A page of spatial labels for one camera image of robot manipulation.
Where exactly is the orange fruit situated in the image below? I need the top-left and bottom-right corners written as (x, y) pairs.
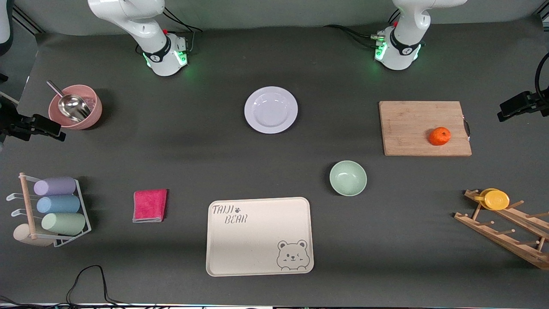
top-left (428, 127), bottom-right (452, 146)

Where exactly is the white round plate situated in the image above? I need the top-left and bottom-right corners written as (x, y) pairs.
top-left (244, 86), bottom-right (299, 134)

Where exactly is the metal scoop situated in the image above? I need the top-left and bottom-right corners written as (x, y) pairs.
top-left (46, 80), bottom-right (92, 123)

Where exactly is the pink bowl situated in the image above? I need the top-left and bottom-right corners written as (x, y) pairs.
top-left (48, 84), bottom-right (103, 130)

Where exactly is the purple cup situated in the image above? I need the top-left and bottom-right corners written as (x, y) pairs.
top-left (33, 176), bottom-right (77, 196)

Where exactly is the blue cup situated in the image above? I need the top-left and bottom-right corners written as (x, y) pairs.
top-left (36, 195), bottom-right (81, 214)

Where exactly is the yellow mug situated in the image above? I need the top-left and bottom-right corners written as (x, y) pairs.
top-left (474, 188), bottom-right (510, 211)

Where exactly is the green cup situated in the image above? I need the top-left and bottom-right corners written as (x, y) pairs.
top-left (41, 212), bottom-right (86, 236)

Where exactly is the wooden cutting board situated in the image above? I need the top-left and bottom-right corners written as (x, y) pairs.
top-left (379, 101), bottom-right (472, 157)

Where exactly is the beige cup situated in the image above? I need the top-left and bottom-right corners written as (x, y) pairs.
top-left (13, 223), bottom-right (56, 247)

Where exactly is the pink folded cloth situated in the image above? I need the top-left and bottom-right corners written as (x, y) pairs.
top-left (133, 189), bottom-right (168, 223)

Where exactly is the wooden peg drying rack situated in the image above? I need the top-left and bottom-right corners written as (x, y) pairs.
top-left (454, 189), bottom-right (549, 271)

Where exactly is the light green bowl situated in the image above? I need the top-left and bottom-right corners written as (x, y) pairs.
top-left (329, 160), bottom-right (368, 197)

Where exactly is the dark grey table mat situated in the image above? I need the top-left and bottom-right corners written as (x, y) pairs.
top-left (0, 17), bottom-right (549, 307)

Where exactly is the beige bear print tray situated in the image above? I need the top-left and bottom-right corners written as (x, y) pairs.
top-left (206, 197), bottom-right (314, 277)

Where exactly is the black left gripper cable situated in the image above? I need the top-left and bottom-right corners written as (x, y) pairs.
top-left (535, 51), bottom-right (549, 106)

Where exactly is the white wire cup rack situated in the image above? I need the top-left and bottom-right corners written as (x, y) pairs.
top-left (6, 172), bottom-right (92, 248)

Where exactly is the black metal rail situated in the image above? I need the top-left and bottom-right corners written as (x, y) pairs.
top-left (12, 5), bottom-right (43, 35)

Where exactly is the black loose cable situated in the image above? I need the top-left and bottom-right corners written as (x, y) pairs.
top-left (66, 265), bottom-right (129, 307)

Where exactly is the black right arm base cable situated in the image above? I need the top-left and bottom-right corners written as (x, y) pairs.
top-left (162, 6), bottom-right (203, 54)

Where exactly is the black arm base cable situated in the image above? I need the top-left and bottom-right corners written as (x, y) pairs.
top-left (162, 6), bottom-right (203, 54)
top-left (324, 24), bottom-right (386, 48)

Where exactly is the black left arm base cable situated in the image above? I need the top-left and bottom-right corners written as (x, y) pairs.
top-left (324, 24), bottom-right (386, 48)

